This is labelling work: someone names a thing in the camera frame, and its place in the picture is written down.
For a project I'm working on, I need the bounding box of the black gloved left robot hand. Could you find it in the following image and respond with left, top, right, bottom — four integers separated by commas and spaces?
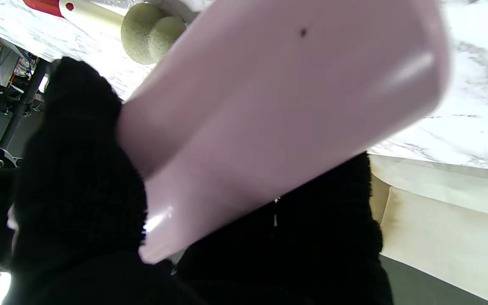
7, 57, 393, 305

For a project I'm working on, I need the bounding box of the sponge cup brush red handle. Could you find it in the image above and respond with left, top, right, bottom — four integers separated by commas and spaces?
23, 0, 187, 65

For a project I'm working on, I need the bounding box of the pink thermos bottle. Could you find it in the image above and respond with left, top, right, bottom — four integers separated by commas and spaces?
117, 0, 452, 265

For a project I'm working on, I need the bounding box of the black metal pole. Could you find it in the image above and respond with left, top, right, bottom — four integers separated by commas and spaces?
0, 59, 52, 149

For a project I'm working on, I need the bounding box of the cluttered equipment shelf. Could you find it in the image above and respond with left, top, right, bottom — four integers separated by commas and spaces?
0, 25, 50, 128

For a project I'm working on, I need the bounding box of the cream fabric sofa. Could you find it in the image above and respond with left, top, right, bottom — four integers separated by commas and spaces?
369, 155, 488, 305

